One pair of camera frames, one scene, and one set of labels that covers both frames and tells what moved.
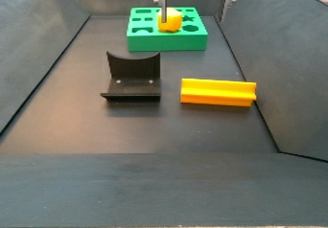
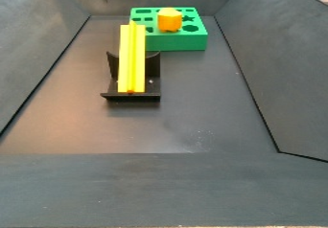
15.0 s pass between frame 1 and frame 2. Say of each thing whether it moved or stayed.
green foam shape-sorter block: stayed
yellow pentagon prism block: stayed
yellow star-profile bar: moved
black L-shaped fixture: stayed
